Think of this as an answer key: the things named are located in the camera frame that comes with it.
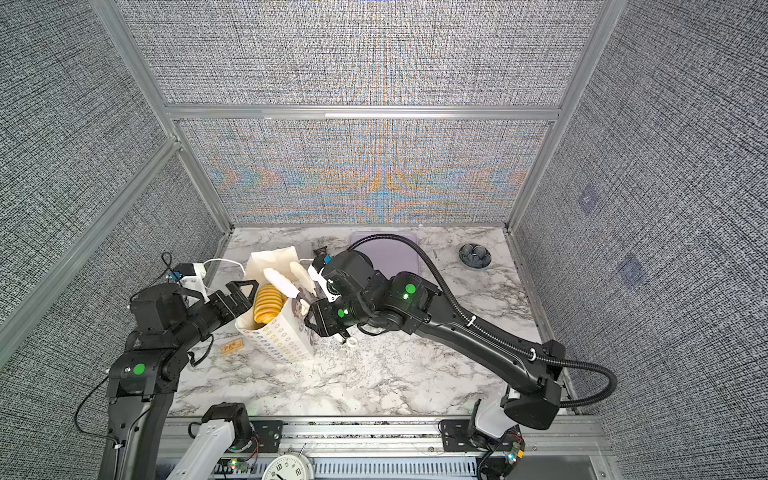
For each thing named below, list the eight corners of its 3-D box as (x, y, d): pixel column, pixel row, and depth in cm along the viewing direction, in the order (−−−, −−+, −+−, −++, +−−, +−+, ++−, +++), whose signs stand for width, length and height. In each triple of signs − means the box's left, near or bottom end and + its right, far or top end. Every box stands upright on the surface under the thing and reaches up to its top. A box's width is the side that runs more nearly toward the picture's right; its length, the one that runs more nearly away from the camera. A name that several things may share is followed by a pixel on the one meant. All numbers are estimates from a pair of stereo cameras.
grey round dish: (481, 275, 107) (485, 266, 103) (456, 257, 112) (459, 248, 108) (492, 265, 110) (496, 255, 106) (467, 248, 115) (470, 238, 111)
